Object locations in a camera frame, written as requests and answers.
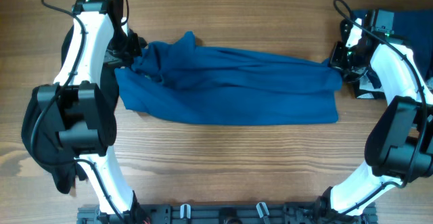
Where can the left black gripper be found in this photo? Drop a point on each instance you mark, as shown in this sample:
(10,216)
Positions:
(128,59)

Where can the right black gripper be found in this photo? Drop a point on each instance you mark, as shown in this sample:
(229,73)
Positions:
(335,58)

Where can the blue t-shirt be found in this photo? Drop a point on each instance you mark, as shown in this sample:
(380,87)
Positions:
(188,83)

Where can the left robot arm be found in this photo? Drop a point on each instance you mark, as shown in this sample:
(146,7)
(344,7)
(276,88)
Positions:
(74,132)

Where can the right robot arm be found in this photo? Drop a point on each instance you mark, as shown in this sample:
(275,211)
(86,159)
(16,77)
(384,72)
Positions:
(389,54)

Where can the folded navy garment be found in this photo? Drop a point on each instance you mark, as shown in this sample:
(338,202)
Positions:
(416,27)

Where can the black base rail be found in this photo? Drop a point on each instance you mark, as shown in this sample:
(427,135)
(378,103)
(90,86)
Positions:
(288,213)

